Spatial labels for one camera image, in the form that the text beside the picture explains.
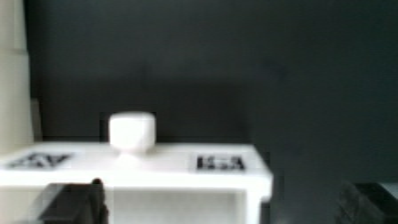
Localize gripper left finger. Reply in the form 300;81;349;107
37;179;108;224

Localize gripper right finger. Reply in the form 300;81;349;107
335;182;398;224

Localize white front drawer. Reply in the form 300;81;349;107
0;113;273;224

